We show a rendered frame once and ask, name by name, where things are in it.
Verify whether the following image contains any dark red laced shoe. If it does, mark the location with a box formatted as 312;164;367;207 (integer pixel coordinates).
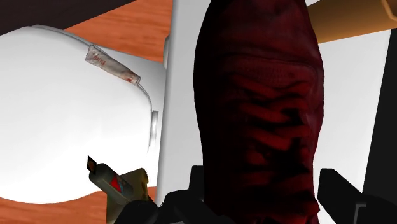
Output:
193;0;325;224

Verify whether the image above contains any grey spray can, red label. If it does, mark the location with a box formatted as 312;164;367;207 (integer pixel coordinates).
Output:
87;155;135;206

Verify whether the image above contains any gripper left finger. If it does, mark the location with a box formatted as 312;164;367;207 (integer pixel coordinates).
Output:
115;165;232;224

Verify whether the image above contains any white tube with red print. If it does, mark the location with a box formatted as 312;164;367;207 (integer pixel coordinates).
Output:
84;44;142;86

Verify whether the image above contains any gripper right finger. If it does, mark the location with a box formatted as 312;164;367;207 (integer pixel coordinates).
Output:
317;168;397;224

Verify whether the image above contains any olive tan object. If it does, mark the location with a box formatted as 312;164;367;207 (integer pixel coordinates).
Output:
106;168;150;224

